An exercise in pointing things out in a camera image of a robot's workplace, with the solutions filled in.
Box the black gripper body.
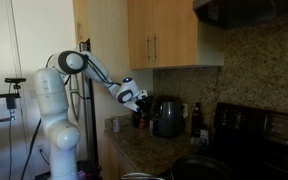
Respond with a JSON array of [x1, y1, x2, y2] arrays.
[[135, 94, 154, 114]]

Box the dark red countertop item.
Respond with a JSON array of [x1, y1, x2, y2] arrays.
[[132, 109, 150, 130]]

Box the grey electric kettle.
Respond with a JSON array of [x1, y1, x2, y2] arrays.
[[151, 95, 186, 139]]

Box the dark glass bottle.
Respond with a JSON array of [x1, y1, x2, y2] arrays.
[[191, 101, 205, 138]]

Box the wooden base cabinet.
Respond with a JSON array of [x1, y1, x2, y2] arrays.
[[97, 133, 138, 180]]

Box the metal pot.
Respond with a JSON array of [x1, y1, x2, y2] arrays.
[[120, 171, 158, 180]]

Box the black frying pan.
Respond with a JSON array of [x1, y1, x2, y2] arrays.
[[170, 154, 235, 180]]

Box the black stove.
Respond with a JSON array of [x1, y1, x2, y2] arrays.
[[197, 101, 288, 180]]

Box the black range hood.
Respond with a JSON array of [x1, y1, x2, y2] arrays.
[[192, 0, 288, 31]]

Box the metal cabinet door handle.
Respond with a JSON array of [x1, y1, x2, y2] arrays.
[[144, 35, 151, 62], [152, 33, 158, 62]]

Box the wooden wall cabinet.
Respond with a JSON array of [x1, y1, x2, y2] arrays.
[[127, 0, 226, 71]]

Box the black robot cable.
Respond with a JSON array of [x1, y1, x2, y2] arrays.
[[19, 118, 42, 180]]

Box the black camera on stand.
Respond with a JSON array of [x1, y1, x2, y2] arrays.
[[0, 77, 28, 123]]

